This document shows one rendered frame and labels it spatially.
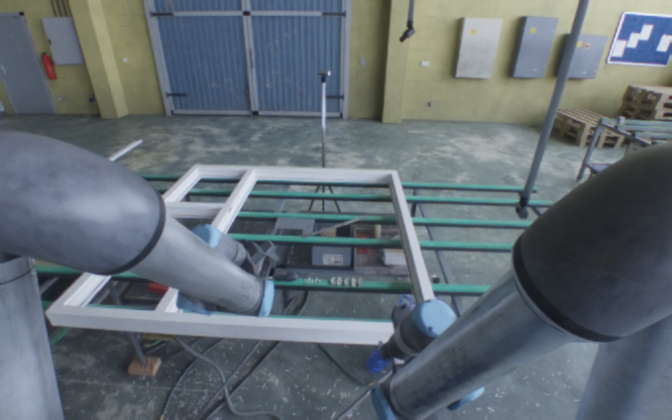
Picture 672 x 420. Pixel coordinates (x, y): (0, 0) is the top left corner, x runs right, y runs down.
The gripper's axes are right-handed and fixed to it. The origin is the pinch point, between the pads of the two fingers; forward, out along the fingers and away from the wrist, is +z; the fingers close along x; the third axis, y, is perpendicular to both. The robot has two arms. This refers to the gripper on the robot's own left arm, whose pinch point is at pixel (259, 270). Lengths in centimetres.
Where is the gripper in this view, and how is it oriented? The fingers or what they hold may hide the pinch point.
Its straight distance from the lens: 118.6
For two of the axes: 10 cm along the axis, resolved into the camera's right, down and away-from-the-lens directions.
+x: -7.1, 7.0, -1.1
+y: -6.6, -6.0, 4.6
